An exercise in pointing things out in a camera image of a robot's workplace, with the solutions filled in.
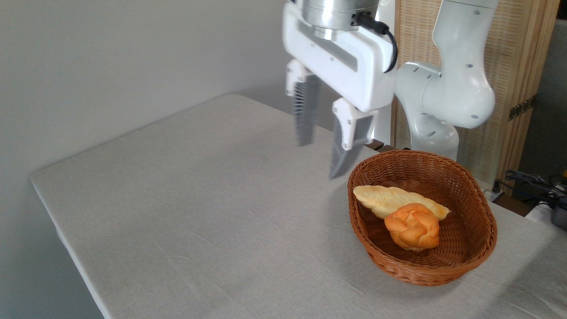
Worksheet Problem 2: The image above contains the brown wicker oval basket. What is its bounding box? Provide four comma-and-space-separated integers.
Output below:
347, 150, 498, 287

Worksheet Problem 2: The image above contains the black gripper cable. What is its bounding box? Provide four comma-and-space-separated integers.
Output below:
354, 12, 399, 74

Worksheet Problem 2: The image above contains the black screen hinge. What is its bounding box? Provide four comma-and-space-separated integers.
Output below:
508, 95, 537, 121

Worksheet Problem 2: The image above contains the grey tablecloth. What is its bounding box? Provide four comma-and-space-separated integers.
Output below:
30, 93, 567, 319

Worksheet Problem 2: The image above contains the long pale braided bread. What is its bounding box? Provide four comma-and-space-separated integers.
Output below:
353, 184, 451, 222

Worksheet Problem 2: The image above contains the bamboo wooden folding screen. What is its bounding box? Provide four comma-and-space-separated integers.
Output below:
392, 0, 561, 187

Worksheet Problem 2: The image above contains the dark wooden furniture piece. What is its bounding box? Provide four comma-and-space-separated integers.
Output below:
365, 139, 397, 154

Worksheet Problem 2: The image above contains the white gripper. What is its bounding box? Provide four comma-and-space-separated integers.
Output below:
283, 0, 398, 180

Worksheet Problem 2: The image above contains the black cable bundle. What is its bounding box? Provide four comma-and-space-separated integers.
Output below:
493, 169, 567, 210

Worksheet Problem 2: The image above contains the round orange knot bread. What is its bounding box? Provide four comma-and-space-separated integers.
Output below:
384, 202, 441, 253

